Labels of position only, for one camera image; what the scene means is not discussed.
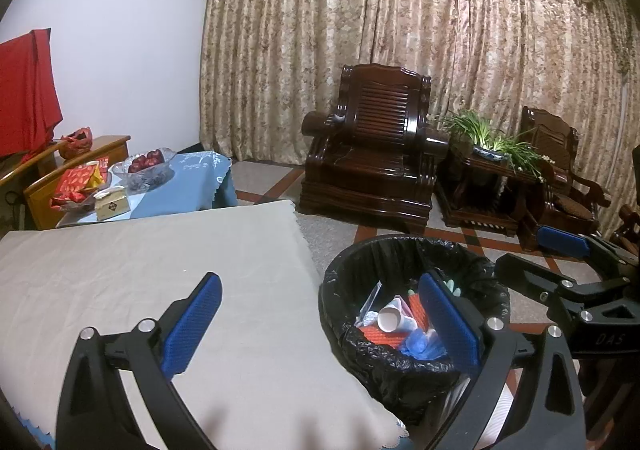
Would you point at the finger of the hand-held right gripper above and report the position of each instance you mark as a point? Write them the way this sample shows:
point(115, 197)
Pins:
point(565, 240)
point(530, 272)

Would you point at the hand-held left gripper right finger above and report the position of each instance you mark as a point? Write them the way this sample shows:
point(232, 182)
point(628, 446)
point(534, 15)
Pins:
point(447, 325)

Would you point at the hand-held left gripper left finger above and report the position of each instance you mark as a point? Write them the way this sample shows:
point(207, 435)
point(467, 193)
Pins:
point(192, 325)

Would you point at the blue wrapper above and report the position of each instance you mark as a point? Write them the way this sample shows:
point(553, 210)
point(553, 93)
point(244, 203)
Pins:
point(422, 345)

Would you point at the green plastic piece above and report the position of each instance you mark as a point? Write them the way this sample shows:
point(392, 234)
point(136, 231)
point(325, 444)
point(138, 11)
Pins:
point(452, 286)

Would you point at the white paper cup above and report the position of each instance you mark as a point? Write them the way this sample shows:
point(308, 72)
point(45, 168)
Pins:
point(390, 317)

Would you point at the orange foam net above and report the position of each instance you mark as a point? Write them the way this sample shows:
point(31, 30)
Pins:
point(382, 335)

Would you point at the clear plastic wrapper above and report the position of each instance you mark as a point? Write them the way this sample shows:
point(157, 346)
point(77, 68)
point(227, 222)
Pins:
point(370, 302)

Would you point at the trash bin with black bag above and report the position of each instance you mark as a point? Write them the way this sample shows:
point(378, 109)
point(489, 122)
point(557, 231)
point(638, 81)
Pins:
point(380, 380)

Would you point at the dark wooden armchair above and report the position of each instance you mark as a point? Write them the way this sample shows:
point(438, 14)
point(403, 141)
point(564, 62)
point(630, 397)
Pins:
point(367, 150)
point(565, 180)

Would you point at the dark wooden side table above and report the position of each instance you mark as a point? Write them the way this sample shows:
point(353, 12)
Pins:
point(480, 195)

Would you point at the potted green plant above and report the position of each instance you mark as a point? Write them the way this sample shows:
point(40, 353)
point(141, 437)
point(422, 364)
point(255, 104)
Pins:
point(490, 140)

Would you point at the gold tissue box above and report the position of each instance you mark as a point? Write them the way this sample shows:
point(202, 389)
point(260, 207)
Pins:
point(111, 207)

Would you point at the glass fruit bowl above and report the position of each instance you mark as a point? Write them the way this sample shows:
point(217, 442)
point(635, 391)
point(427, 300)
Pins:
point(145, 173)

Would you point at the red apple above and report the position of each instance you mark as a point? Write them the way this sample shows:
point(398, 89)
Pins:
point(142, 162)
point(157, 156)

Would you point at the yellow snack packet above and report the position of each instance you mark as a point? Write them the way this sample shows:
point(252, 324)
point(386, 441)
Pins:
point(95, 175)

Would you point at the red snack packet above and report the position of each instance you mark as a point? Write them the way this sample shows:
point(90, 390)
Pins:
point(75, 182)

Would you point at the wooden television cabinet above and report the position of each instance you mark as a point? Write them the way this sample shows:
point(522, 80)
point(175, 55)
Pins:
point(45, 195)

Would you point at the red plastic bag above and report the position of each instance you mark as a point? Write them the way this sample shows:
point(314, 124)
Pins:
point(76, 143)

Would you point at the patterned beige curtain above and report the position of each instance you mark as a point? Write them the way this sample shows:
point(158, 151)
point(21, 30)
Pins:
point(400, 5)

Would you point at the red cloth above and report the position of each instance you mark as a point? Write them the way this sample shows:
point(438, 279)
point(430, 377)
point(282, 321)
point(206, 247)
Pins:
point(25, 90)

